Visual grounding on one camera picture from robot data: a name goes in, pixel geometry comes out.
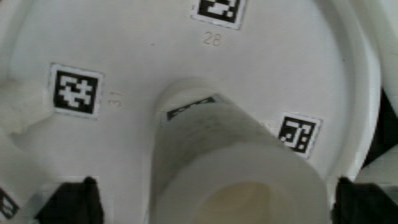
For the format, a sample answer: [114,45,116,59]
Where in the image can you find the white cylindrical table leg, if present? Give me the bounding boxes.
[148,79,331,224]

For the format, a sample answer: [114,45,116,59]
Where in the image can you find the white round table top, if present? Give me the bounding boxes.
[0,0,383,224]

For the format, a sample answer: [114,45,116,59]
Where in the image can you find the white table base plate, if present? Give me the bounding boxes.
[0,80,54,224]

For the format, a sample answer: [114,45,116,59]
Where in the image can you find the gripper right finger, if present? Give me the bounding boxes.
[331,177,398,224]

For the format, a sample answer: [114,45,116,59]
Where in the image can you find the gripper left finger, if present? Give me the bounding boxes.
[36,176,105,224]

